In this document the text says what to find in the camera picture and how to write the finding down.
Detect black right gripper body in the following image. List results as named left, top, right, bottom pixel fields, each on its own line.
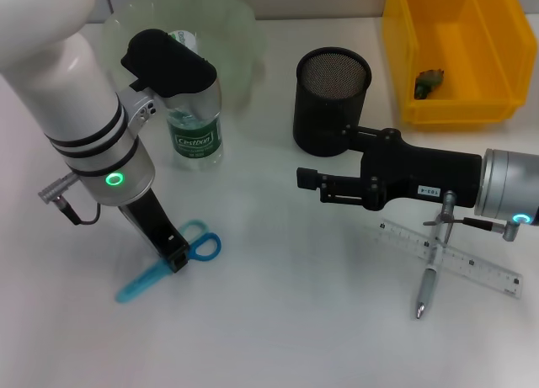
left=360, top=128, right=483, bottom=212

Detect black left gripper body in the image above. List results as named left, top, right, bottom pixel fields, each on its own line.
left=117, top=189, right=189, bottom=263

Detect blue scissors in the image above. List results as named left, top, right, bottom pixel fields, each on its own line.
left=115, top=219, right=222, bottom=306

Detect green plastic wrapper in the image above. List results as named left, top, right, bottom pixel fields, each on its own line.
left=414, top=67, right=446, bottom=101

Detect clear green-label water bottle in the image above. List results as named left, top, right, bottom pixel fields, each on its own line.
left=165, top=28, right=224, bottom=171

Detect silver pen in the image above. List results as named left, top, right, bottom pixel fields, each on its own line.
left=410, top=213, right=454, bottom=321

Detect clear plastic ruler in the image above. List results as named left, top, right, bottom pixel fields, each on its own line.
left=374, top=219, right=525, bottom=299

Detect black mesh pen holder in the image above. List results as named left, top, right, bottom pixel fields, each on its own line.
left=292, top=46, right=374, bottom=157

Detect translucent green fruit bowl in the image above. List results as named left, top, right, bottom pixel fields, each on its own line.
left=103, top=0, right=269, bottom=111

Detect yellow plastic bin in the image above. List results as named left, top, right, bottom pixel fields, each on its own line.
left=382, top=0, right=539, bottom=126

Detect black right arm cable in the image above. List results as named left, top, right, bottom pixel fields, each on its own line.
left=423, top=189, right=523, bottom=242

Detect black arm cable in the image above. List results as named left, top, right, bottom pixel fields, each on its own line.
left=37, top=173, right=103, bottom=226
left=423, top=189, right=523, bottom=242

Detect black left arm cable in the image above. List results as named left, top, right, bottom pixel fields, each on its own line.
left=37, top=173, right=103, bottom=226

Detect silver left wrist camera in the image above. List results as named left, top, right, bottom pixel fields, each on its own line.
left=116, top=28, right=223, bottom=126

